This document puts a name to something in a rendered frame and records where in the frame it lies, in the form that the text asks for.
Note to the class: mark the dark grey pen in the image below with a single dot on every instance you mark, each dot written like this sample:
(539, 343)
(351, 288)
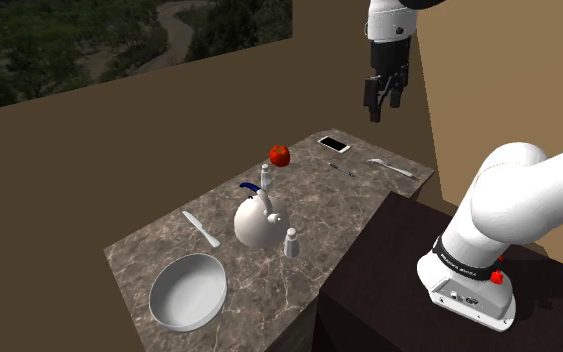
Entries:
(340, 169)

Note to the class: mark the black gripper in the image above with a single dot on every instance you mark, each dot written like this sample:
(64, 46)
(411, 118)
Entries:
(387, 57)

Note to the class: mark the window with forest view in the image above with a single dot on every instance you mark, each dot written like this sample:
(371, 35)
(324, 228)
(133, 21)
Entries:
(115, 39)

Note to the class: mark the white smartphone with black screen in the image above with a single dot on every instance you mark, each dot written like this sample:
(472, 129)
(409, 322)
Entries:
(333, 144)

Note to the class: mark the white salt shaker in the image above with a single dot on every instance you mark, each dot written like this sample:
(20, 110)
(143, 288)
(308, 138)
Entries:
(265, 177)
(291, 243)

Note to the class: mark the dark robot stand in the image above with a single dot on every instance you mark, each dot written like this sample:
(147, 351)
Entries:
(408, 278)

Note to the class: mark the white round bowl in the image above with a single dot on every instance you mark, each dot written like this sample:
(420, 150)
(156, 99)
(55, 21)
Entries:
(187, 292)

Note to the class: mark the red tomato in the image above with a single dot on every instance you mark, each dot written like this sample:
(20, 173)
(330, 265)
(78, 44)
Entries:
(279, 156)

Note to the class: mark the white table knife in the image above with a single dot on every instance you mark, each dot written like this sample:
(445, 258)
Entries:
(201, 228)

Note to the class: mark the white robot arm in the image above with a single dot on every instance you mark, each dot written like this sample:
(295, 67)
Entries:
(515, 195)

